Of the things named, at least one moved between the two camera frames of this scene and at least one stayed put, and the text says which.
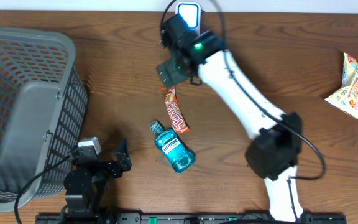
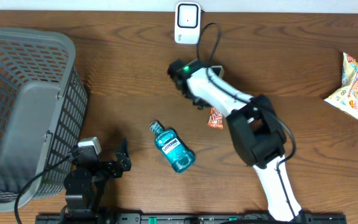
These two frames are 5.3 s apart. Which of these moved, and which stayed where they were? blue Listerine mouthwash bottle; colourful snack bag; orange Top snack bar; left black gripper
Moved: orange Top snack bar
Stayed: colourful snack bag; left black gripper; blue Listerine mouthwash bottle
